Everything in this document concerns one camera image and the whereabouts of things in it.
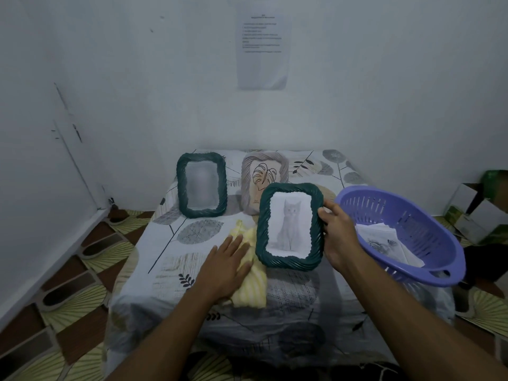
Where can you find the yellow striped cloth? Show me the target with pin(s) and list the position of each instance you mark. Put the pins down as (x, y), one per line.
(254, 281)

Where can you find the person's left thumb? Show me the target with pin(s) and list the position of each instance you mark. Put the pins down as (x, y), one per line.
(246, 267)

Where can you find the green frame with blurred picture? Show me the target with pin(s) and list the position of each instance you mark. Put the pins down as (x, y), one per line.
(201, 185)

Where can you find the person's left hand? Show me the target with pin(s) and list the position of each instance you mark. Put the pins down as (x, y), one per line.
(220, 273)

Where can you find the beige frame with leaf drawing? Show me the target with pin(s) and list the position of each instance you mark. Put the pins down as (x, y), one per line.
(258, 174)

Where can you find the leaf patterned tablecloth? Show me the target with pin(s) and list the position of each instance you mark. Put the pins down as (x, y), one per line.
(190, 234)

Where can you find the black bag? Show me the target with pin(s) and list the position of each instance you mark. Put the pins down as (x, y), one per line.
(484, 263)

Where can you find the person's left forearm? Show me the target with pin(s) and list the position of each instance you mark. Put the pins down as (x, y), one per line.
(166, 337)

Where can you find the person's right forearm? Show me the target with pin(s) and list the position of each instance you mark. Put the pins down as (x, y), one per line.
(408, 321)

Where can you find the purple plastic basket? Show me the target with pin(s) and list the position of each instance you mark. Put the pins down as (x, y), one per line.
(432, 230)

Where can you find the white paper sheet with drawing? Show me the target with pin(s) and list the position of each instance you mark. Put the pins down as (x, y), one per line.
(391, 245)

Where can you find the person's left middle finger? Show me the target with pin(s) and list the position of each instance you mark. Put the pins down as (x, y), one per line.
(232, 245)

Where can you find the white paper notice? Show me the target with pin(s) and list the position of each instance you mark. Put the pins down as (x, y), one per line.
(262, 47)

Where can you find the person's right thumb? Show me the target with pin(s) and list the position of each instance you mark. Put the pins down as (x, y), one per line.
(325, 222)

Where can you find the white and green cardboard box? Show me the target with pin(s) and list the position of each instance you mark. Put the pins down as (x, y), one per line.
(462, 206)
(490, 222)

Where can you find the person's right hand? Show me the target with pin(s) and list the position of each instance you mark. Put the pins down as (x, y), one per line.
(341, 240)

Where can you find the green frame with cat picture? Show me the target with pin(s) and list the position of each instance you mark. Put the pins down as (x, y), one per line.
(287, 228)

